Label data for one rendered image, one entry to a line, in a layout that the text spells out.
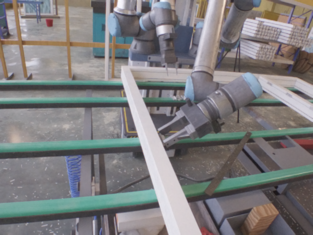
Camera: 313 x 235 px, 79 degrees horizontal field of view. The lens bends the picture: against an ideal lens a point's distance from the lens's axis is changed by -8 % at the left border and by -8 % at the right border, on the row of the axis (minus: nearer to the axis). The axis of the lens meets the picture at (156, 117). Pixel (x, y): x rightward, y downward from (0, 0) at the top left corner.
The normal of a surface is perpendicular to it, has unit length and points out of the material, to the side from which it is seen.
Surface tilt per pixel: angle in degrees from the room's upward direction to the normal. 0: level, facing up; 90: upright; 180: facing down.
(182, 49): 90
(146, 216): 0
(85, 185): 0
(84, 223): 0
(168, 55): 63
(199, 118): 35
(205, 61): 44
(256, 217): 90
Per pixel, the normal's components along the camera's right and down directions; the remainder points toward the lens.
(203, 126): 0.25, 0.52
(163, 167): 0.13, -0.85
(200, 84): -0.07, -0.29
